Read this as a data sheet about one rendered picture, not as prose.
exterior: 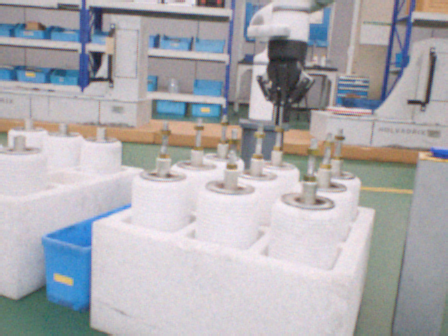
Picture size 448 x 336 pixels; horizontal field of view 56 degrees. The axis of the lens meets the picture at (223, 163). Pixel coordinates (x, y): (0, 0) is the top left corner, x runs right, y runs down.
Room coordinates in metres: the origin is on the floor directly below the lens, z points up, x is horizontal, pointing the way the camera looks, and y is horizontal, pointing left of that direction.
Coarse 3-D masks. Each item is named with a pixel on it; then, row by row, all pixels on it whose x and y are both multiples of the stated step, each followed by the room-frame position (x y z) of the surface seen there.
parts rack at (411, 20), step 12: (396, 0) 5.94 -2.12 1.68; (396, 12) 5.94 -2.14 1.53; (420, 12) 5.38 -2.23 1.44; (432, 12) 5.39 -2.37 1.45; (396, 24) 5.96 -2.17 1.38; (408, 24) 5.39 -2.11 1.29; (420, 24) 5.95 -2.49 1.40; (432, 24) 5.95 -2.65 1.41; (444, 24) 5.95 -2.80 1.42; (396, 36) 5.78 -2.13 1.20; (408, 36) 5.39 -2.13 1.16; (408, 48) 5.38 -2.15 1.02; (384, 72) 5.96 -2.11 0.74; (396, 72) 5.96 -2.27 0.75; (384, 84) 5.94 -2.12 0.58; (384, 96) 5.94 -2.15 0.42
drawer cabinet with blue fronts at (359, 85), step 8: (328, 80) 6.63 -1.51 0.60; (336, 80) 6.14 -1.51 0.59; (344, 80) 6.10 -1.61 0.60; (352, 80) 6.10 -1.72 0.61; (360, 80) 6.10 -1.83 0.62; (368, 80) 6.09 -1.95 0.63; (328, 88) 6.58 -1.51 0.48; (336, 88) 6.12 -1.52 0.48; (344, 88) 6.08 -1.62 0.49; (352, 88) 6.08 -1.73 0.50; (360, 88) 6.09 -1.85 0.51; (368, 88) 6.10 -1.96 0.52; (328, 96) 6.52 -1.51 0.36; (336, 96) 6.11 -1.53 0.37; (344, 96) 6.10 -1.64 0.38; (360, 96) 6.09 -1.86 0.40; (368, 96) 6.11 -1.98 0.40; (336, 104) 6.10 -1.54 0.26
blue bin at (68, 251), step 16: (128, 208) 0.93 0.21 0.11; (80, 224) 0.79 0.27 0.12; (48, 240) 0.69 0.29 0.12; (64, 240) 0.75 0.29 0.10; (80, 240) 0.79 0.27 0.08; (48, 256) 0.70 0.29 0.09; (64, 256) 0.68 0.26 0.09; (80, 256) 0.66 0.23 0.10; (48, 272) 0.70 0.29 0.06; (64, 272) 0.68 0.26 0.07; (80, 272) 0.67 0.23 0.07; (48, 288) 0.70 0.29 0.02; (64, 288) 0.68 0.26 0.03; (80, 288) 0.67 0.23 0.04; (64, 304) 0.69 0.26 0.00; (80, 304) 0.67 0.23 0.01
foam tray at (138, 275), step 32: (96, 224) 0.62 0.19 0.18; (128, 224) 0.63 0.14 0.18; (192, 224) 0.65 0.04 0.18; (352, 224) 0.72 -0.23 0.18; (96, 256) 0.62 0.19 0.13; (128, 256) 0.60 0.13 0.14; (160, 256) 0.58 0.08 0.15; (192, 256) 0.56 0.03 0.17; (224, 256) 0.54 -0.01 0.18; (256, 256) 0.54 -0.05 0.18; (352, 256) 0.57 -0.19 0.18; (96, 288) 0.62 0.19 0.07; (128, 288) 0.60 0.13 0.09; (160, 288) 0.58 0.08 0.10; (192, 288) 0.56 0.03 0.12; (224, 288) 0.54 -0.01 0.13; (256, 288) 0.52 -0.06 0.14; (288, 288) 0.50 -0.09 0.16; (320, 288) 0.49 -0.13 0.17; (352, 288) 0.51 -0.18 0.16; (96, 320) 0.62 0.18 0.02; (128, 320) 0.60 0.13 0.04; (160, 320) 0.57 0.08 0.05; (192, 320) 0.55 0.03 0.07; (224, 320) 0.54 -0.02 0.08; (256, 320) 0.52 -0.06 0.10; (288, 320) 0.50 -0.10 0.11; (320, 320) 0.49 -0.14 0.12; (352, 320) 0.60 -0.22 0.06
